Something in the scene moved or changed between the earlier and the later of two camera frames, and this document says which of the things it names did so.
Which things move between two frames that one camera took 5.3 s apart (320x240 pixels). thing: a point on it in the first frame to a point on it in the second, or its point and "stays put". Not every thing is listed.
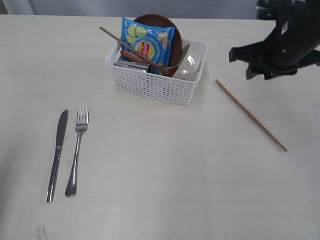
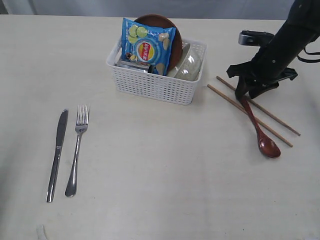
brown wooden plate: [159, 20] stays put
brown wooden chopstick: [228, 93] to [267, 111]
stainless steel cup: [132, 65] stays put
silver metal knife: [62, 122] stays put
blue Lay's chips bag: [152, 41] stays put
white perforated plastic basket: [143, 83] stays put
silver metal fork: [82, 119] stays put
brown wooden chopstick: [123, 43] to [259, 122]
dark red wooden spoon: [168, 70] to [267, 146]
